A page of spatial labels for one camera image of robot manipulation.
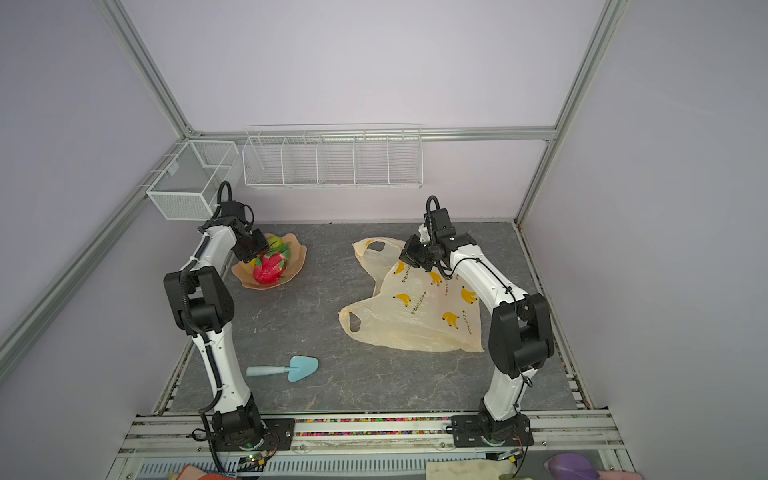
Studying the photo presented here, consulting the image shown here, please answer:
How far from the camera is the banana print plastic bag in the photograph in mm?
842

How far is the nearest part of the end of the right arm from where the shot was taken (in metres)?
0.65

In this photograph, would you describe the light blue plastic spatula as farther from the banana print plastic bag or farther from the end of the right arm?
the end of the right arm

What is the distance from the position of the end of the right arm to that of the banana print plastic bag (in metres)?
0.05

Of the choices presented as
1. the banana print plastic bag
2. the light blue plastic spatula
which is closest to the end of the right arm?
the banana print plastic bag
